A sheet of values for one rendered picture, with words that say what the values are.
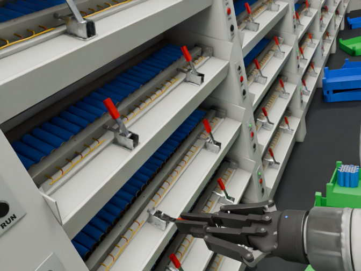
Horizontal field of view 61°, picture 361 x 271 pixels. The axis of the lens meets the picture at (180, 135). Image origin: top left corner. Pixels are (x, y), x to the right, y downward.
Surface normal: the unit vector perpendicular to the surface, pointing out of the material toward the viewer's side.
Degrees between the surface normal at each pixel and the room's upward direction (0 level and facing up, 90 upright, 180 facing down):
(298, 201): 0
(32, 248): 90
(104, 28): 23
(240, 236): 90
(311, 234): 39
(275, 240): 7
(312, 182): 0
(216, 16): 90
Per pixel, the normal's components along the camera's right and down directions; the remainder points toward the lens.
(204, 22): -0.47, 0.53
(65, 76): 0.87, 0.36
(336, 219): -0.41, -0.81
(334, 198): -0.54, 0.22
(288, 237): -0.60, -0.22
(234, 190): 0.07, -0.77
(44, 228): 0.84, 0.03
